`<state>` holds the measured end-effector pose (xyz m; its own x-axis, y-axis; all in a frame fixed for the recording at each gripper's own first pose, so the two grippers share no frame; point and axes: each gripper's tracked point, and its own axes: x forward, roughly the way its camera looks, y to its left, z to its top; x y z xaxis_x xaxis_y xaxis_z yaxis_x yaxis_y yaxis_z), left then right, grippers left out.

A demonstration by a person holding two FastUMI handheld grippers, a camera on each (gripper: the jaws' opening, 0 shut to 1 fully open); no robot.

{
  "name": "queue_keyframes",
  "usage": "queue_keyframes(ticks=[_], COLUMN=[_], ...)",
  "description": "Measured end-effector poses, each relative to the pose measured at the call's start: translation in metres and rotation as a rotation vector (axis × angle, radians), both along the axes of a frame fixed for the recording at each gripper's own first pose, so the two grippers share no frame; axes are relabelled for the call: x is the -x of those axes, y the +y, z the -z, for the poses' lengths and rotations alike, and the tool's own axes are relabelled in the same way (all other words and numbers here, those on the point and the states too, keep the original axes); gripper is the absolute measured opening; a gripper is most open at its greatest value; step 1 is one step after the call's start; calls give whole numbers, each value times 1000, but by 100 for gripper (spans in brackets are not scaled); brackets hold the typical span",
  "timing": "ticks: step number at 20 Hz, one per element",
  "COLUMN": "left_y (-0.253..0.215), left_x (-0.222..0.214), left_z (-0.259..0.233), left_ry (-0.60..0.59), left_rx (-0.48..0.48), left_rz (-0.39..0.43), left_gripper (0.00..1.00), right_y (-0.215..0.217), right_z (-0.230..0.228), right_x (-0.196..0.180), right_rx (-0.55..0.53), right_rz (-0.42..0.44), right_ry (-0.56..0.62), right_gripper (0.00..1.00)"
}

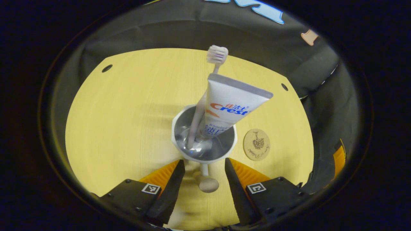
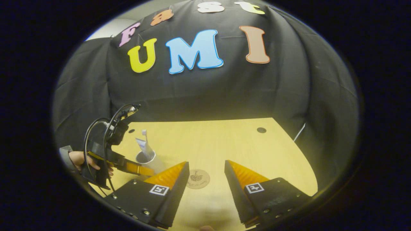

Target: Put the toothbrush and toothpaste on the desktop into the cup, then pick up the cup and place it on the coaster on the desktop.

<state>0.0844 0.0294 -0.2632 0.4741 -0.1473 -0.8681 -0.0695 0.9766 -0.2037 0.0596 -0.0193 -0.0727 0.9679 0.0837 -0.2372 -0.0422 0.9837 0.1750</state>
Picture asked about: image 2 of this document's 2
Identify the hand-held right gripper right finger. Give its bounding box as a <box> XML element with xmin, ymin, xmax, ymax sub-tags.
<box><xmin>224</xmin><ymin>160</ymin><xmax>312</xmax><ymax>228</ymax></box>

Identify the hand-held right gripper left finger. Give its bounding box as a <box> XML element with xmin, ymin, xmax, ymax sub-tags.
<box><xmin>104</xmin><ymin>161</ymin><xmax>190</xmax><ymax>229</ymax></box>

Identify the white cup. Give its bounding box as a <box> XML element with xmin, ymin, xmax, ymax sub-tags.
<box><xmin>136</xmin><ymin>150</ymin><xmax>166</xmax><ymax>174</ymax></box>

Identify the white toothpaste tube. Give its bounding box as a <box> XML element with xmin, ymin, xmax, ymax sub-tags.
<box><xmin>135</xmin><ymin>137</ymin><xmax>155</xmax><ymax>161</ymax></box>

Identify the round wooden coaster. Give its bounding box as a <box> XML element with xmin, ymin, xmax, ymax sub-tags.
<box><xmin>186</xmin><ymin>169</ymin><xmax>211</xmax><ymax>189</ymax></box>

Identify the wooden desktop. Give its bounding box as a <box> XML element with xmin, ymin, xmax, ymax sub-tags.
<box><xmin>88</xmin><ymin>118</ymin><xmax>318</xmax><ymax>231</ymax></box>

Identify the black backdrop cloth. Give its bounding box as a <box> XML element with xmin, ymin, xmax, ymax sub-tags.
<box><xmin>53</xmin><ymin>0</ymin><xmax>358</xmax><ymax>180</ymax></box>

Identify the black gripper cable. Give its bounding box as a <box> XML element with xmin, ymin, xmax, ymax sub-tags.
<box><xmin>103</xmin><ymin>103</ymin><xmax>142</xmax><ymax>193</ymax></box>
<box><xmin>83</xmin><ymin>117</ymin><xmax>111</xmax><ymax>180</ymax></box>

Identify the white cable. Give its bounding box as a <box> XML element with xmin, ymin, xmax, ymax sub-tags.
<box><xmin>294</xmin><ymin>123</ymin><xmax>305</xmax><ymax>142</ymax></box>

